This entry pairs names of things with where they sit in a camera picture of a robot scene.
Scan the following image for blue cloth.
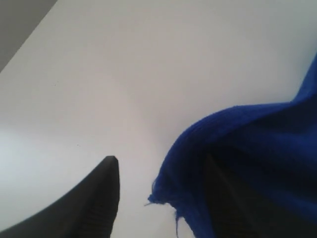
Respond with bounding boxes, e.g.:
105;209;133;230
149;60;317;238

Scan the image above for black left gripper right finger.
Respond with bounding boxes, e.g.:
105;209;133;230
204;155;250;238

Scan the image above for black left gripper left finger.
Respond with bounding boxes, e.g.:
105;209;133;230
0;156;120;238

